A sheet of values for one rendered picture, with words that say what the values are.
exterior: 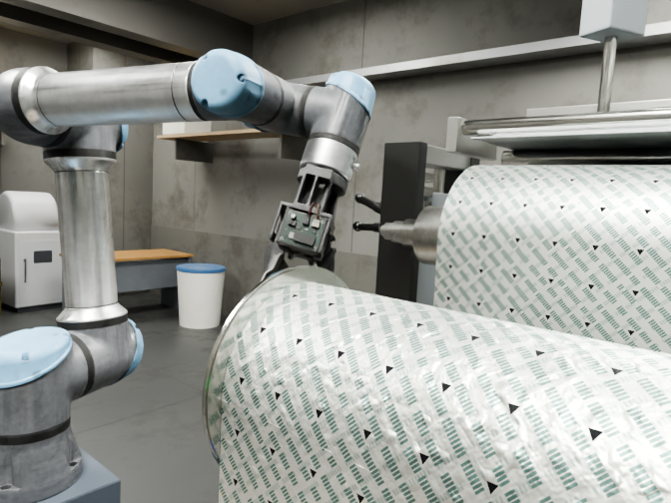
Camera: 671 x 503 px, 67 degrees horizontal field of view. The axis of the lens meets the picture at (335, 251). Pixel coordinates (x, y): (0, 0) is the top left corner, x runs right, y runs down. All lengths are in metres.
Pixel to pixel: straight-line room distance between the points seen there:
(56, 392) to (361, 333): 0.70
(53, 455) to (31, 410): 0.08
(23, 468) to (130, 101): 0.55
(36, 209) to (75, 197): 5.37
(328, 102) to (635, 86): 3.06
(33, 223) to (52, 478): 5.43
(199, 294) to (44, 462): 4.36
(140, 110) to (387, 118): 3.72
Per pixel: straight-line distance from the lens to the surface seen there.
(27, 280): 6.23
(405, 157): 0.61
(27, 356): 0.88
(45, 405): 0.90
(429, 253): 0.54
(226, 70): 0.64
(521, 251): 0.44
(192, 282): 5.20
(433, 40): 4.29
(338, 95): 0.74
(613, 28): 0.82
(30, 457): 0.93
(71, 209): 0.97
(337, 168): 0.69
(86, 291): 0.97
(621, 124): 0.50
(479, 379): 0.23
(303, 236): 0.65
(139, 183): 6.97
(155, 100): 0.71
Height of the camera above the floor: 1.37
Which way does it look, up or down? 6 degrees down
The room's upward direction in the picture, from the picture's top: 3 degrees clockwise
